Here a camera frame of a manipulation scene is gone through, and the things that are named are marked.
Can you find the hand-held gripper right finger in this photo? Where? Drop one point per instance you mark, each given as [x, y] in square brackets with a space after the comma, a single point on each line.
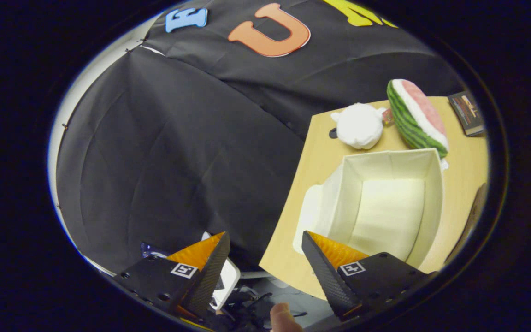
[327, 281]

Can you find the white plush toy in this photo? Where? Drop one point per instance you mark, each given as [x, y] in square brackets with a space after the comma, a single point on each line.
[360, 127]

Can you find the dark screen device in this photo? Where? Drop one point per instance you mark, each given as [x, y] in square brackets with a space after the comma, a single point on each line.
[152, 250]

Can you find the white flat device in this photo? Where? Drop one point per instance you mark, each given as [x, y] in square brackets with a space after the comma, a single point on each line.
[228, 281]

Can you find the grey fabric storage box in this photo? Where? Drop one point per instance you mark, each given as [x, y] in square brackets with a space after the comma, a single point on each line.
[390, 207]

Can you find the watermelon slice plush toy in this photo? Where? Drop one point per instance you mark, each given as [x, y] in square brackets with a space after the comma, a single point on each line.
[413, 120]

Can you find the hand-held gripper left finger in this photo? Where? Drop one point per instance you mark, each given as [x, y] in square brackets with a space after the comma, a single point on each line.
[208, 276]

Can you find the black cover book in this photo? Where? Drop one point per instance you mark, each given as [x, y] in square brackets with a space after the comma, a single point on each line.
[467, 113]

